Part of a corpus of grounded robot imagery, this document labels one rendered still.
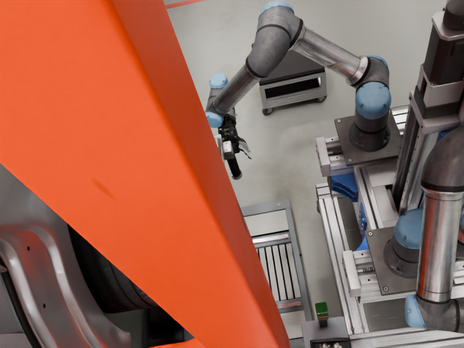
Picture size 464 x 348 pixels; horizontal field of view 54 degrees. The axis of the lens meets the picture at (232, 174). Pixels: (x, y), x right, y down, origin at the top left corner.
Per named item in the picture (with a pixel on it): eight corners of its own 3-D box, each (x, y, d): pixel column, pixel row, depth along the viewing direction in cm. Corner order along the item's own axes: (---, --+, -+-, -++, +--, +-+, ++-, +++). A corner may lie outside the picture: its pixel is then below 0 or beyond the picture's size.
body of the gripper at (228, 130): (217, 139, 175) (215, 115, 182) (222, 151, 182) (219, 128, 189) (237, 135, 174) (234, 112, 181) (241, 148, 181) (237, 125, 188)
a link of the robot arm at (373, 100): (353, 132, 163) (355, 108, 151) (354, 103, 170) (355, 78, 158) (389, 132, 160) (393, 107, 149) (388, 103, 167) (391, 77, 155)
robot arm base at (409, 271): (424, 230, 148) (429, 217, 140) (440, 275, 140) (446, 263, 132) (378, 238, 150) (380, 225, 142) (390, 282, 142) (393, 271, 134)
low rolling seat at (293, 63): (263, 119, 292) (255, 82, 264) (255, 79, 312) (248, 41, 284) (329, 105, 288) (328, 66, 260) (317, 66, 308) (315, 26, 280)
